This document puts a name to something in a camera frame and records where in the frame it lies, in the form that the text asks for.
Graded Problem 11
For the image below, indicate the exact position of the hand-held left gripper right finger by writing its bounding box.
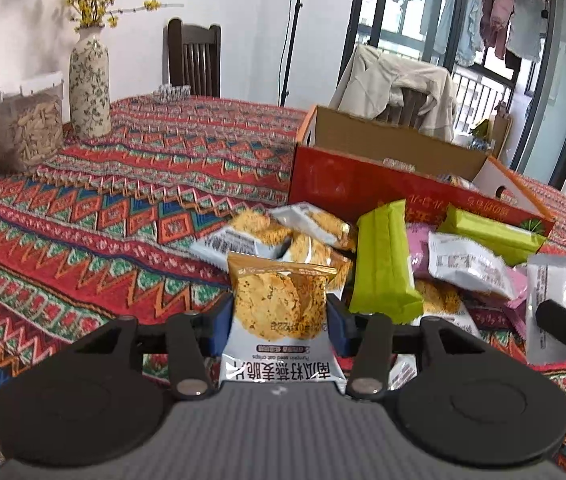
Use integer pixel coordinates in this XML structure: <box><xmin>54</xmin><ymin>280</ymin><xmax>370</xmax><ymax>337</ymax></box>
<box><xmin>325</xmin><ymin>292</ymin><xmax>469</xmax><ymax>401</ymax></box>

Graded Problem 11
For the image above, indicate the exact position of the brown carton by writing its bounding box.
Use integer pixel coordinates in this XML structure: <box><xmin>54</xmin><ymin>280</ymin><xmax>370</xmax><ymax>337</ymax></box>
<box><xmin>486</xmin><ymin>115</ymin><xmax>513</xmax><ymax>158</ymax></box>

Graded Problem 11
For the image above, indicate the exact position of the pink hanging garment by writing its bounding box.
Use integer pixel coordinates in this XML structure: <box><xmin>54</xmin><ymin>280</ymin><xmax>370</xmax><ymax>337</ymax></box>
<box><xmin>480</xmin><ymin>0</ymin><xmax>516</xmax><ymax>58</ymax></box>

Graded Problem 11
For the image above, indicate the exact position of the green snack packet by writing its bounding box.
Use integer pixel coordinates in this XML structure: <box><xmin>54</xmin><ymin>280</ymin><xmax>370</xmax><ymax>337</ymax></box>
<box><xmin>438</xmin><ymin>205</ymin><xmax>546</xmax><ymax>267</ymax></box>
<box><xmin>350</xmin><ymin>199</ymin><xmax>424</xmax><ymax>326</ymax></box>

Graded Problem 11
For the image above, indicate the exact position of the floral ceramic vase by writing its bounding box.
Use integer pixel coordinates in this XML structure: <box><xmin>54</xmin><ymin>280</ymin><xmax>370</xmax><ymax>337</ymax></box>
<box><xmin>69</xmin><ymin>27</ymin><xmax>112</xmax><ymax>138</ymax></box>

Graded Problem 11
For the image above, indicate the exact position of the beige jacket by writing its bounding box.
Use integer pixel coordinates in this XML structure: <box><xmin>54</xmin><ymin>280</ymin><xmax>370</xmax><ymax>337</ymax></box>
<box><xmin>330</xmin><ymin>45</ymin><xmax>459</xmax><ymax>143</ymax></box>

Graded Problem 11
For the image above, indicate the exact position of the silvery wrapped packet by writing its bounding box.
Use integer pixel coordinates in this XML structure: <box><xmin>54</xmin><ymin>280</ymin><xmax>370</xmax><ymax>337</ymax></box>
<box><xmin>155</xmin><ymin>85</ymin><xmax>191</xmax><ymax>101</ymax></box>

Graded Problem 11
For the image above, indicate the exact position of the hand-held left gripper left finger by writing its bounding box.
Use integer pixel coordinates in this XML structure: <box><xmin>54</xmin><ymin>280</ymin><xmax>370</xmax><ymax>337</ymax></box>
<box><xmin>70</xmin><ymin>294</ymin><xmax>236</xmax><ymax>401</ymax></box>

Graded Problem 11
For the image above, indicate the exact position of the dark wooden chair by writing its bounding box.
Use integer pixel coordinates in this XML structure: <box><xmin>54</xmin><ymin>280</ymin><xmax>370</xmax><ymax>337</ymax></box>
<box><xmin>402</xmin><ymin>89</ymin><xmax>430</xmax><ymax>127</ymax></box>
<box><xmin>167</xmin><ymin>17</ymin><xmax>222</xmax><ymax>98</ymax></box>

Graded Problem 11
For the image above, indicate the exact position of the red orange snack packet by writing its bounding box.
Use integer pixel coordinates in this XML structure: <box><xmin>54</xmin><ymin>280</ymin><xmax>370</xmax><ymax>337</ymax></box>
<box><xmin>436</xmin><ymin>172</ymin><xmax>481</xmax><ymax>192</ymax></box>

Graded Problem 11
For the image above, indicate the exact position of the oat crisp snack packet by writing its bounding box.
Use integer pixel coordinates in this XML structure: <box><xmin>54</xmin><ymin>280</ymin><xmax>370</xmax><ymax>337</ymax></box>
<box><xmin>283</xmin><ymin>232</ymin><xmax>354</xmax><ymax>301</ymax></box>
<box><xmin>270</xmin><ymin>202</ymin><xmax>359</xmax><ymax>253</ymax></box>
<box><xmin>410</xmin><ymin>279</ymin><xmax>484</xmax><ymax>343</ymax></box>
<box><xmin>190</xmin><ymin>210</ymin><xmax>291</xmax><ymax>266</ymax></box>
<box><xmin>219</xmin><ymin>252</ymin><xmax>349</xmax><ymax>396</ymax></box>

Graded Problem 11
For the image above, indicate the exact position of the red cardboard box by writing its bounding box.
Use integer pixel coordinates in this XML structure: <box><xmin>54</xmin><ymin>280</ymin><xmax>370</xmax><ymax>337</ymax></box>
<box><xmin>288</xmin><ymin>105</ymin><xmax>556</xmax><ymax>238</ymax></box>

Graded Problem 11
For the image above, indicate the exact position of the clear seed container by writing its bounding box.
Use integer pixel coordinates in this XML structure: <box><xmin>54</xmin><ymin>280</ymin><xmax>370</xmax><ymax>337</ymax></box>
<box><xmin>0</xmin><ymin>72</ymin><xmax>66</xmax><ymax>173</ymax></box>

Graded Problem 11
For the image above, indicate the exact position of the black light stand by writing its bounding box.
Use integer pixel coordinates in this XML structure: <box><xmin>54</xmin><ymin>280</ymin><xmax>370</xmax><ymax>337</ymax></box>
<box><xmin>278</xmin><ymin>0</ymin><xmax>309</xmax><ymax>107</ymax></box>

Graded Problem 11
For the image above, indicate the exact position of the white pink snack packet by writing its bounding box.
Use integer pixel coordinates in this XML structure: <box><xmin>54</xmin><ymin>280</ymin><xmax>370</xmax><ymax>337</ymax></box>
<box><xmin>428</xmin><ymin>232</ymin><xmax>514</xmax><ymax>301</ymax></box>

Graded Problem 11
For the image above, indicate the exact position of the blue hanging garment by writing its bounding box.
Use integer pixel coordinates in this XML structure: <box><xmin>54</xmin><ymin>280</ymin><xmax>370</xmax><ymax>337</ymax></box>
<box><xmin>433</xmin><ymin>0</ymin><xmax>486</xmax><ymax>66</ymax></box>

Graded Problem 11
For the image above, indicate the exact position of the white hanging garment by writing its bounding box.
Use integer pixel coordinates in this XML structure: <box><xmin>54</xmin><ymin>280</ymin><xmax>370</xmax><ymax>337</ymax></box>
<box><xmin>506</xmin><ymin>0</ymin><xmax>546</xmax><ymax>63</ymax></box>

